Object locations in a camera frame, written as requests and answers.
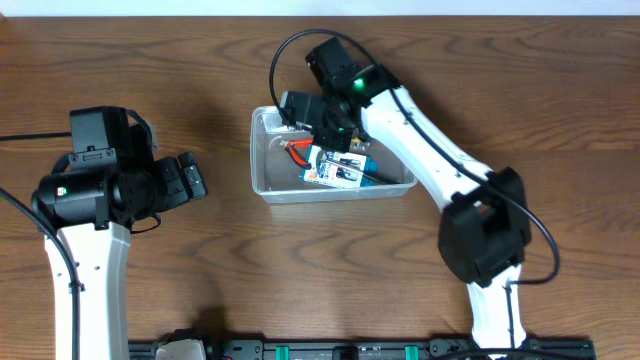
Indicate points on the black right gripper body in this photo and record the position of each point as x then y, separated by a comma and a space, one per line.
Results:
334, 135

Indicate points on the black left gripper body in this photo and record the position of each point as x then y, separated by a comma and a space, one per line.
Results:
170, 176

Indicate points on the teal white screwdriver set box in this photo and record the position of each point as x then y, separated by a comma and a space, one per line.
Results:
338, 170

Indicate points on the clear plastic container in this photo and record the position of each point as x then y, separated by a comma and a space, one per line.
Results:
278, 180

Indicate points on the black yellow handled screwdriver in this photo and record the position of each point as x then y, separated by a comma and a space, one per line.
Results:
367, 174

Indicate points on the silver combination wrench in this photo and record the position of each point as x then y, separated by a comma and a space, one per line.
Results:
357, 145

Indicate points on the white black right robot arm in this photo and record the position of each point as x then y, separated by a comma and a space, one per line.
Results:
485, 223

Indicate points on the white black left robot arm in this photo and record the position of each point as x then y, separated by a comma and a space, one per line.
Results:
89, 204

